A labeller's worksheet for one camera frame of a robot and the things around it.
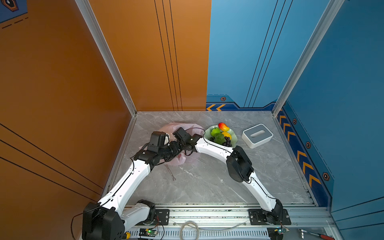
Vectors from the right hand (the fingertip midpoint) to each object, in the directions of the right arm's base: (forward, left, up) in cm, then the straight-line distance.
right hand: (176, 144), depth 95 cm
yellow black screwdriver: (-47, +18, -3) cm, 50 cm away
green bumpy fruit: (+9, -25, +2) cm, 27 cm away
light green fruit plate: (+8, -20, -1) cm, 22 cm away
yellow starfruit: (+7, -33, +1) cm, 34 cm away
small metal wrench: (-20, 0, -6) cm, 21 cm away
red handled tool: (-47, -70, -6) cm, 85 cm away
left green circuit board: (-45, +10, -6) cm, 47 cm away
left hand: (-10, -6, +12) cm, 17 cm away
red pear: (+11, -31, +4) cm, 34 cm away
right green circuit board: (-46, -51, -8) cm, 69 cm away
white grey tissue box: (+10, -56, -5) cm, 57 cm away
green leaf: (0, -27, +6) cm, 28 cm away
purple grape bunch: (-1, -32, +4) cm, 33 cm away
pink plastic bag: (+2, -11, +13) cm, 17 cm away
